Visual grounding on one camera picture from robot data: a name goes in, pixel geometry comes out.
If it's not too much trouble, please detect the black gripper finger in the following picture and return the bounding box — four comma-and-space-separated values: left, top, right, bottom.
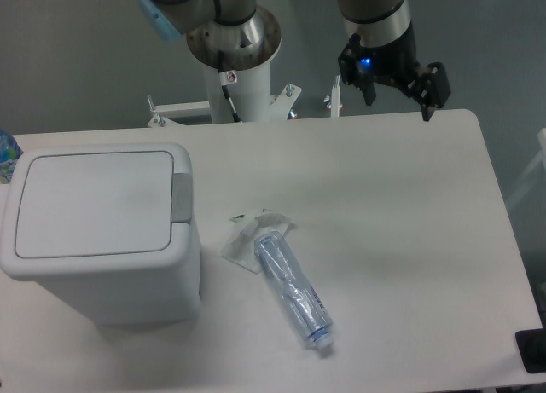
409, 62, 451, 122
356, 74, 376, 105

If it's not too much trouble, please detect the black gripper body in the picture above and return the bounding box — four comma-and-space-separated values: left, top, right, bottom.
338, 26, 420, 98

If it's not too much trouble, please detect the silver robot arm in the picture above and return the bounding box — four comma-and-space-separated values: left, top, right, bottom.
138, 0, 450, 124

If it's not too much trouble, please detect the white trash can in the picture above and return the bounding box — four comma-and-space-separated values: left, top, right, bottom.
1, 142, 201, 326

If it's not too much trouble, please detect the white trash can lid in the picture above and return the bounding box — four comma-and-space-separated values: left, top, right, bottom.
13, 151, 173, 259

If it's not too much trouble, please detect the torn white paper wrapper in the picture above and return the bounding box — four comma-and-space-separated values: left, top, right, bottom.
220, 208, 294, 274

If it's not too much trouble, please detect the grey lid push button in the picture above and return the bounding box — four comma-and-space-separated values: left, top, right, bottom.
171, 173, 193, 223

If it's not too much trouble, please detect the crushed clear plastic bottle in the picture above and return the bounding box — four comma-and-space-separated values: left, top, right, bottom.
254, 231, 334, 357

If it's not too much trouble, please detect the black device at table edge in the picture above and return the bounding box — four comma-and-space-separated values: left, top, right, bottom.
515, 328, 545, 374

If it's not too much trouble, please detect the water bottle with label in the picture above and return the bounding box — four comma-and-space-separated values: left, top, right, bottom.
0, 130, 23, 184

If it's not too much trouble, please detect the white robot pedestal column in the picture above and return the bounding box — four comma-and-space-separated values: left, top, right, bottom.
186, 6, 283, 124

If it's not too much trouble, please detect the white frame at right edge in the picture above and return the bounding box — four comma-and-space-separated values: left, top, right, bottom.
505, 128, 545, 212

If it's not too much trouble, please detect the black pedestal cable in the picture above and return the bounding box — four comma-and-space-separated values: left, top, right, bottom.
216, 49, 243, 124

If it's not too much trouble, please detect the white pedestal base frame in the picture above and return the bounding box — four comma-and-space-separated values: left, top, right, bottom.
146, 76, 345, 128

